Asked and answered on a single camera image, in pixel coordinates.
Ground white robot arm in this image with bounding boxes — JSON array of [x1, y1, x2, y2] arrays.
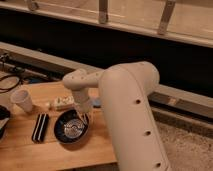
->
[[62, 61, 172, 171]]

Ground metal bracket middle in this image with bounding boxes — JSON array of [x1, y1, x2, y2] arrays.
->
[[98, 0, 108, 24]]

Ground metal bracket right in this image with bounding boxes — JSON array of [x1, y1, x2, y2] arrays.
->
[[157, 0, 176, 35]]

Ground black white striped case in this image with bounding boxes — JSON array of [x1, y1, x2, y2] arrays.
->
[[31, 114, 49, 143]]

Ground black cable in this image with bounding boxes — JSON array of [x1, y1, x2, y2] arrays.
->
[[0, 53, 26, 94]]

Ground metal bracket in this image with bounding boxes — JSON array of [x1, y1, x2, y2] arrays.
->
[[98, 0, 108, 24], [157, 0, 176, 35]]

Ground blue sponge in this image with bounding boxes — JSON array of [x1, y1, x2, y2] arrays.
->
[[92, 98, 101, 108]]

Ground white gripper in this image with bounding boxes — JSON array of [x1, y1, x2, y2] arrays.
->
[[72, 88, 92, 125]]

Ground black object at left edge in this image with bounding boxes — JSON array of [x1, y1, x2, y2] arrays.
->
[[0, 105, 10, 139]]

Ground dark ceramic bowl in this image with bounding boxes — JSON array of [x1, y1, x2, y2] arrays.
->
[[54, 109, 89, 144]]

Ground white plastic cup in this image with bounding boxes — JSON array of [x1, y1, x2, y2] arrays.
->
[[10, 90, 33, 113]]

